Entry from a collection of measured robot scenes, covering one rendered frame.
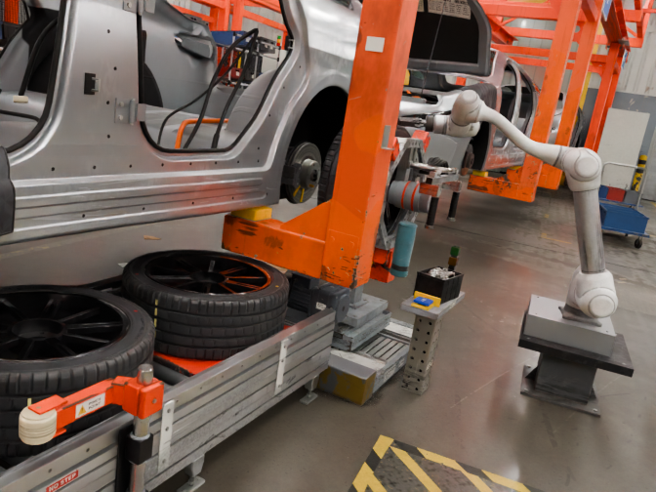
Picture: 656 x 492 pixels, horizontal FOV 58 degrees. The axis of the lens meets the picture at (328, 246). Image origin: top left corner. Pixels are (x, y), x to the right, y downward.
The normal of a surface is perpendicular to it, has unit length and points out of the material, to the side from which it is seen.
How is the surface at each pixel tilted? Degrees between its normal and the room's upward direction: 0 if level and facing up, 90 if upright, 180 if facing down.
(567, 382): 90
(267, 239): 90
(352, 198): 90
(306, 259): 90
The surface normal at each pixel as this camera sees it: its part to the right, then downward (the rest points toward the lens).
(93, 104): 0.87, 0.26
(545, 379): -0.36, 0.18
